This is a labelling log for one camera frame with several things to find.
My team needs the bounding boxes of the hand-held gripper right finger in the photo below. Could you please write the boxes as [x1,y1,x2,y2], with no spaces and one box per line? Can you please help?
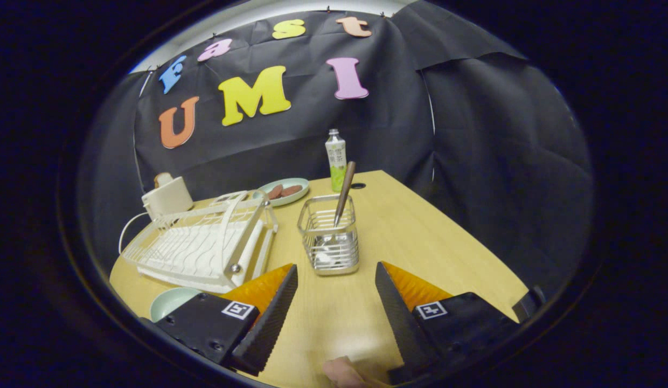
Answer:
[374,261,523,384]

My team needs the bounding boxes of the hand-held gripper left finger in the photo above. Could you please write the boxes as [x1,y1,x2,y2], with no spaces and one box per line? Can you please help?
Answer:
[142,263,300,377]

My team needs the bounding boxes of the metal wire basket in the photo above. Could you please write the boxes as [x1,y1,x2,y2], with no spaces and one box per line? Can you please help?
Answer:
[297,194,360,276]

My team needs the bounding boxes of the white wire dish rack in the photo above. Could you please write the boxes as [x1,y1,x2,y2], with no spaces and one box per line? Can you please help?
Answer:
[121,190,279,294]

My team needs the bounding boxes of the metal spoon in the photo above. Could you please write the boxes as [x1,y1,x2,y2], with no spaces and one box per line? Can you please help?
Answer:
[321,161,357,254]

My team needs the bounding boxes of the pale green food plate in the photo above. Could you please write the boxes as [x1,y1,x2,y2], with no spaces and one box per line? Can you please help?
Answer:
[254,178,310,207]

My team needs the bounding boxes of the small black block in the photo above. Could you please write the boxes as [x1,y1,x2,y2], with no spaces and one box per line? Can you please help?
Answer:
[512,286,546,323]

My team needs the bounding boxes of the white toaster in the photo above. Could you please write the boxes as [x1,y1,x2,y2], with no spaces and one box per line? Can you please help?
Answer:
[142,176,194,220]

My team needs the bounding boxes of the green tea bottle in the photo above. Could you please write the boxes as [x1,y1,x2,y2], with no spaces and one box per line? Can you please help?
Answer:
[325,129,347,193]

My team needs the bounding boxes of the white toaster cable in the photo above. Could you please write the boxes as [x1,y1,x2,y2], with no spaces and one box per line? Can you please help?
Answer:
[118,211,151,255]

